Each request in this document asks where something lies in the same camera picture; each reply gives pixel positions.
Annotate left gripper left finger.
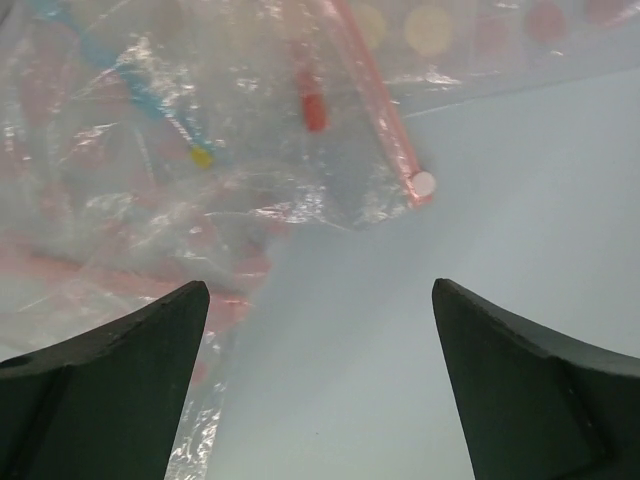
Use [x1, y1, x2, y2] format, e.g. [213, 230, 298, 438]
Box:
[1, 281, 209, 479]

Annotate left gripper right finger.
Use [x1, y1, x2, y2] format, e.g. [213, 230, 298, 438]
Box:
[432, 279, 639, 479]

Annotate clear zip bag red dots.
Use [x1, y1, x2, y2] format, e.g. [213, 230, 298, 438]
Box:
[1, 1, 433, 479]

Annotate zip bag pastel dots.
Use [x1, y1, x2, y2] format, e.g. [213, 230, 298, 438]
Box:
[314, 1, 639, 114]

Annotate zip bag blue zipper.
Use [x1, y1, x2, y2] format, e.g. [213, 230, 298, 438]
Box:
[29, 1, 222, 169]

